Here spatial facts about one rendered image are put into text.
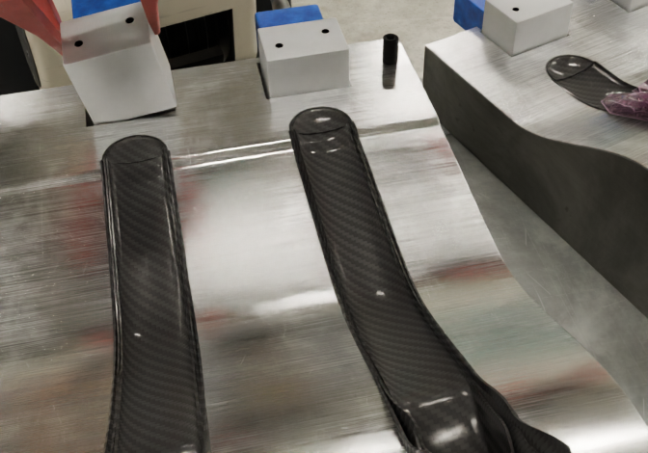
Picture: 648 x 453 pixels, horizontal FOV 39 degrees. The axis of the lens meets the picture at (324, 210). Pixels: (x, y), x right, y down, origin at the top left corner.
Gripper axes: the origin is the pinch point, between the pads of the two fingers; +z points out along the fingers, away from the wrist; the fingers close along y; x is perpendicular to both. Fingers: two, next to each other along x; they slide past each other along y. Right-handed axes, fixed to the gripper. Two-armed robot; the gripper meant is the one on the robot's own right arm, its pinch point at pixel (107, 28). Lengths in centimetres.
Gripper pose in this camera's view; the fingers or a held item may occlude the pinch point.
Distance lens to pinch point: 54.9
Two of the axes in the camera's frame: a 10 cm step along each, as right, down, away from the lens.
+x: -2.3, -7.8, 5.9
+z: 1.3, 5.8, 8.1
